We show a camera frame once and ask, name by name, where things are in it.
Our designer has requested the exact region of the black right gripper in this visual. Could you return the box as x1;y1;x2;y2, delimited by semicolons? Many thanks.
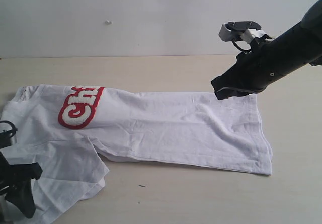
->
211;39;289;100

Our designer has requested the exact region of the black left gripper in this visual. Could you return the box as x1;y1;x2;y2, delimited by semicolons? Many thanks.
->
1;153;42;219

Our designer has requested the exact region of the white t-shirt red patch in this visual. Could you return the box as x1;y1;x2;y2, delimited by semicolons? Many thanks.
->
2;85;272;223

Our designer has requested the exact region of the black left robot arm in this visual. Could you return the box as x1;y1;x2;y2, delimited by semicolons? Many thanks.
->
1;155;43;219

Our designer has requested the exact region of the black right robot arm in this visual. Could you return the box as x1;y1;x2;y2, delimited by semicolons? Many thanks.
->
211;0;321;100

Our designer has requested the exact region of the black right camera cable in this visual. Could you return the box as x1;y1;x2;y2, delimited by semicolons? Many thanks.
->
231;39;252;52

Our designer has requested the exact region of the black camera cable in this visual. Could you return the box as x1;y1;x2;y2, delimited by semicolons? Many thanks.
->
231;39;252;52
0;120;18;149

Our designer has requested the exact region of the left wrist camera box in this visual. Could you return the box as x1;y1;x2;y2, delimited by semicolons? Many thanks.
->
218;21;261;42

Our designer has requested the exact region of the black left camera cable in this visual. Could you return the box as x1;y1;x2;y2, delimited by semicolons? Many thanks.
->
0;120;18;149

